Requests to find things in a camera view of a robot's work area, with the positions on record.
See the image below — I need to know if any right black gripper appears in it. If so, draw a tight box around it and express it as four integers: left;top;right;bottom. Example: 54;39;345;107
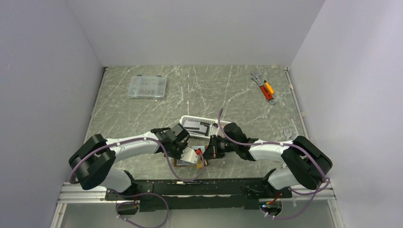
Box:
201;134;238;160

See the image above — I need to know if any white striped card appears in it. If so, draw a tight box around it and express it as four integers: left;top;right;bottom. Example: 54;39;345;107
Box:
182;121;210;136

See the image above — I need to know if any white plastic basket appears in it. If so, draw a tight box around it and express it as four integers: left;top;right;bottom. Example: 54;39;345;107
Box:
180;115;225;139

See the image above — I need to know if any brown leather card holder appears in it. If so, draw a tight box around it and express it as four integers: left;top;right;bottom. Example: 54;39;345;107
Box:
173;145;206;169

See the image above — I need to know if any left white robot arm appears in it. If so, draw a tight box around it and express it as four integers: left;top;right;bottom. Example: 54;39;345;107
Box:
68;123;199;200

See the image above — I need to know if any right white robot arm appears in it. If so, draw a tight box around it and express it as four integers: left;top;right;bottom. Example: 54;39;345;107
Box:
203;123;333;197

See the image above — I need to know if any clear plastic organizer box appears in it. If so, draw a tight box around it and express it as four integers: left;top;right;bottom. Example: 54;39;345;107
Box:
127;75;167;100

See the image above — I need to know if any red adjustable wrench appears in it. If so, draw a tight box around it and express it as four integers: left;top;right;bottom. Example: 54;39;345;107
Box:
260;85;275;105

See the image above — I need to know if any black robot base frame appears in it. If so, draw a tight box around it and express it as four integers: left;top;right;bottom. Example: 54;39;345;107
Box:
105;178;292;212

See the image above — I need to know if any yellow handled screwdriver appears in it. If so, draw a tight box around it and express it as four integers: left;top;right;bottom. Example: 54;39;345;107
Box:
264;80;274;95

